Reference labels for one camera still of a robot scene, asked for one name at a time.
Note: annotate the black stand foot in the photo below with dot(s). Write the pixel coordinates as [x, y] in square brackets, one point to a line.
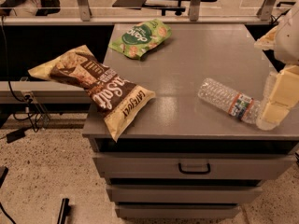
[64, 211]

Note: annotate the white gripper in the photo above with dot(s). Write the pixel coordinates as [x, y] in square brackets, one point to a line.
[288, 39]

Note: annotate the person in purple top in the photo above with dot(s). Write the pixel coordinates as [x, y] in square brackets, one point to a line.
[29, 8]

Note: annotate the black drawer handle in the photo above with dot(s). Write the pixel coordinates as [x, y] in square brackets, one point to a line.
[204, 169]

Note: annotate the green snack bag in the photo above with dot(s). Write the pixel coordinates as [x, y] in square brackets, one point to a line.
[141, 38]

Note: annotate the brown yellow chip bag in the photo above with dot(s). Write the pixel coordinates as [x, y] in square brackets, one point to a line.
[118, 99]

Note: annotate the grey drawer cabinet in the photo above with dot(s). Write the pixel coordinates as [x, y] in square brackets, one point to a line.
[141, 168]

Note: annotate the clear plastic water bottle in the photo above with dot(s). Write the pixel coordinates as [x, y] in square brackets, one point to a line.
[235, 103]

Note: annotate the glass partition with metal posts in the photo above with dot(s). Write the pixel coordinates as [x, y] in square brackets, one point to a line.
[132, 11]

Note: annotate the black power adapter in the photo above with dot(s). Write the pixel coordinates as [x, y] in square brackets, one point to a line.
[16, 135]

